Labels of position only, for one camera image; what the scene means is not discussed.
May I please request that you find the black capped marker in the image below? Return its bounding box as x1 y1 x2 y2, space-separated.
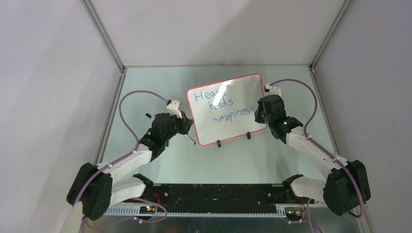
145 113 155 120

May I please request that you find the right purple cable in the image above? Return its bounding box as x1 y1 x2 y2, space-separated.
269 79 366 233

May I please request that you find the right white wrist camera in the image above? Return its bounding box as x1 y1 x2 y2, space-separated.
264 83 281 97

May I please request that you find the pink framed whiteboard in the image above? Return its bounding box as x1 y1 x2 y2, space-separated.
187 73 267 146

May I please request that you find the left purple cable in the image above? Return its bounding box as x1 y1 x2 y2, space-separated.
73 90 170 224

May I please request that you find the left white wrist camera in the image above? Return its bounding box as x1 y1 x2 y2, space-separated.
166 99 182 118

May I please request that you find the green capped marker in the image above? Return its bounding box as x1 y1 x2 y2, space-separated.
185 134 196 145

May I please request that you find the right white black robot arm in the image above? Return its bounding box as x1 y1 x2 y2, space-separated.
255 95 371 216

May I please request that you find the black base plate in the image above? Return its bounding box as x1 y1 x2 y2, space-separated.
141 183 301 213

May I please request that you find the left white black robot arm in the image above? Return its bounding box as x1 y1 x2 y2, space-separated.
66 112 194 220

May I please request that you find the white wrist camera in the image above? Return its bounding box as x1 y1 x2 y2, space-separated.
166 99 182 118
264 83 281 97

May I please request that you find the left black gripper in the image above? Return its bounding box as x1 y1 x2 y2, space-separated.
162 111 194 143

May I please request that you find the grey slotted cable duct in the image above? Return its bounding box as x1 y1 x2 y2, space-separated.
103 205 286 217

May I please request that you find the purple cable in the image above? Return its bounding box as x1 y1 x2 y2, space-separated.
73 90 170 224
269 79 366 233

